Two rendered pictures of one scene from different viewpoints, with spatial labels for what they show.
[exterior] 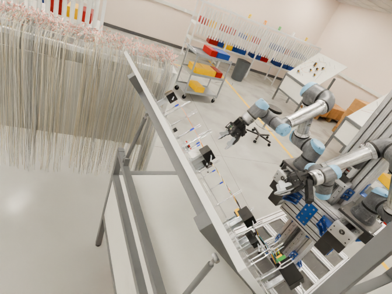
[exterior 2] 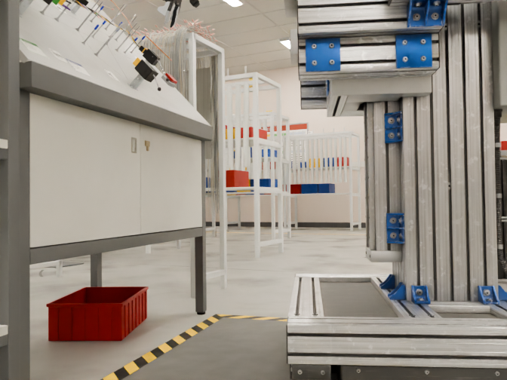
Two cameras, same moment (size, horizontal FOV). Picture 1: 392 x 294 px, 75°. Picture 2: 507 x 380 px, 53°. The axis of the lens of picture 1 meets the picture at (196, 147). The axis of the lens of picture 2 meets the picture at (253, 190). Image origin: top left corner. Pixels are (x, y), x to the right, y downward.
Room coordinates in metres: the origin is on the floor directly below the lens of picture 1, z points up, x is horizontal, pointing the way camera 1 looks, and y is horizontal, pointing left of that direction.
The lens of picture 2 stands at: (0.43, -2.07, 0.51)
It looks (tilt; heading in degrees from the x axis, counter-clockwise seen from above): 1 degrees up; 53
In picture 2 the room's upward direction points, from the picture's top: 1 degrees counter-clockwise
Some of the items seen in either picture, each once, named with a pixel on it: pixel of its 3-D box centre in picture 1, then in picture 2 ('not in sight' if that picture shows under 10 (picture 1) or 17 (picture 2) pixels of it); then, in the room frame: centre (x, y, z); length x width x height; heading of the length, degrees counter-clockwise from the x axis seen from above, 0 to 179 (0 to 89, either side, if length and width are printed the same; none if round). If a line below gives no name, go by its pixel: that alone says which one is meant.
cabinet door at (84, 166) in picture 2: not in sight; (92, 175); (0.97, -0.53, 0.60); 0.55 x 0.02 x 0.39; 36
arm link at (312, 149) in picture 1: (313, 149); not in sight; (1.80, -0.80, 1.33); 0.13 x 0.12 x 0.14; 42
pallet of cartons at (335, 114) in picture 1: (324, 109); not in sight; (8.46, -3.29, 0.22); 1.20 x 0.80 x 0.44; 119
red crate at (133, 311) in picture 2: not in sight; (102, 311); (1.19, 0.00, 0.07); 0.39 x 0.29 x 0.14; 51
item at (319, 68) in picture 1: (305, 84); not in sight; (7.64, -2.14, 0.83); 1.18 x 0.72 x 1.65; 27
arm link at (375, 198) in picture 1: (380, 199); not in sight; (1.45, -1.17, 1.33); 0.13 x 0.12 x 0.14; 15
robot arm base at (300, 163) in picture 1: (305, 162); not in sight; (1.79, -0.81, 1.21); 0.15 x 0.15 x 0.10
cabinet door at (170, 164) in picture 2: not in sight; (173, 181); (1.42, -0.21, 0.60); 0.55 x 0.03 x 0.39; 36
